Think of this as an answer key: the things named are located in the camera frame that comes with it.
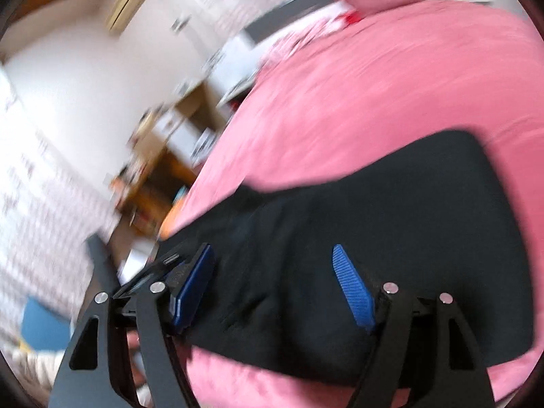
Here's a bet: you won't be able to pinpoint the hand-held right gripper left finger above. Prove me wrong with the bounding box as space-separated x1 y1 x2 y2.
50 243 214 408

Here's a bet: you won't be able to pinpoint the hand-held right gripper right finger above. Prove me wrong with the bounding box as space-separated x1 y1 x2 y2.
332 244 496 408

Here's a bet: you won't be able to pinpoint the black embroidered pants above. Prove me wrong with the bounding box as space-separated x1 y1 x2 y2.
159 130 536 389

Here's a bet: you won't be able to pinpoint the orange packet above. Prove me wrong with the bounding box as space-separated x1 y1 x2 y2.
161 198 190 233

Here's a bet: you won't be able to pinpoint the wooden desk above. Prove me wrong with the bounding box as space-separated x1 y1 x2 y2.
114 81 232 239

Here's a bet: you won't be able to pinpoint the blue object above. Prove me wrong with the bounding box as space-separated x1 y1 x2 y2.
20 296 71 352

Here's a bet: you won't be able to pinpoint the white open nightstand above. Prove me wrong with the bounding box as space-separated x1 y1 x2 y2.
216 77 256 110

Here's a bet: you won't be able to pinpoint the pink plush bed blanket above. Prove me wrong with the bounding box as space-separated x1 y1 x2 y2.
161 0 544 408

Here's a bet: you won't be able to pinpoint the grey and white headboard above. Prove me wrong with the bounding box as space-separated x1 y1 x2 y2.
208 0 430 90

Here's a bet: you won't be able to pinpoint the wall air conditioner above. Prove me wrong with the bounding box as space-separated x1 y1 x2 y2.
105 0 159 35

